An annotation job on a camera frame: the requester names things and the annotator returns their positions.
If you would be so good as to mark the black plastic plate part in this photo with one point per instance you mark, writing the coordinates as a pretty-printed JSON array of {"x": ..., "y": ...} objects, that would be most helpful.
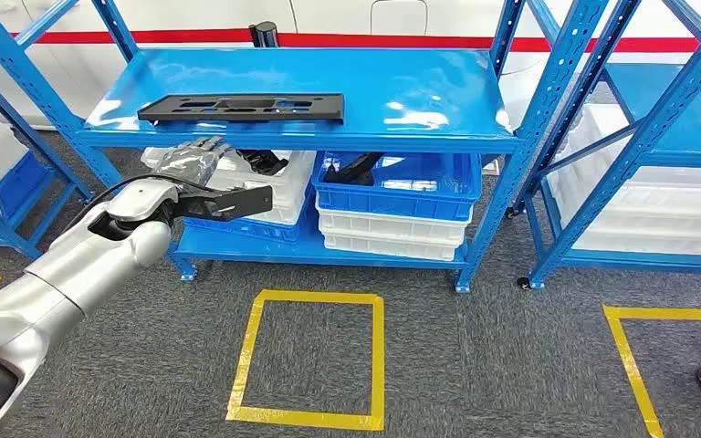
[{"x": 329, "y": 109}]

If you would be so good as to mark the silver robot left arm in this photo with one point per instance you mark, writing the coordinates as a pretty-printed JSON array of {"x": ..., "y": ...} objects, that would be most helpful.
[{"x": 54, "y": 284}]

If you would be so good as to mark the blue metal shelf rack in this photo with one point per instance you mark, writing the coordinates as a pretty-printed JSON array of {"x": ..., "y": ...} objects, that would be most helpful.
[
  {"x": 387, "y": 90},
  {"x": 647, "y": 139},
  {"x": 27, "y": 181}
]

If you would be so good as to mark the white plastic crate stack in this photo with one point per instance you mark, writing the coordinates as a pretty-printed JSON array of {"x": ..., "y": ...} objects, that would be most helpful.
[{"x": 659, "y": 211}]

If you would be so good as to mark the blue plastic crate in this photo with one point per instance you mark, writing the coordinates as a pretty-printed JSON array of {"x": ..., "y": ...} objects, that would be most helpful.
[{"x": 387, "y": 202}]

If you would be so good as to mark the red barrier belt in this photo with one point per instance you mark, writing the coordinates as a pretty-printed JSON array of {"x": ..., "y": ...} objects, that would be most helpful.
[{"x": 387, "y": 41}]

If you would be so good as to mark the white car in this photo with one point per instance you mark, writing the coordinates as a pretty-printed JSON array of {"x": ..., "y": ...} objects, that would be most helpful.
[{"x": 205, "y": 15}]

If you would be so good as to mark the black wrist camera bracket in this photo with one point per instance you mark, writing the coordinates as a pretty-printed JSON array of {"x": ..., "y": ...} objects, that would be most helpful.
[{"x": 229, "y": 202}]

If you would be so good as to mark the black stanchion post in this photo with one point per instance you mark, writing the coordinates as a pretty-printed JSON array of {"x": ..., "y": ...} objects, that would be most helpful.
[{"x": 264, "y": 34}]

